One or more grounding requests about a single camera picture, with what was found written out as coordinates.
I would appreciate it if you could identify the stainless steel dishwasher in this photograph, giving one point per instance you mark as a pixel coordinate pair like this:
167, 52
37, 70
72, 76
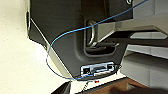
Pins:
146, 66

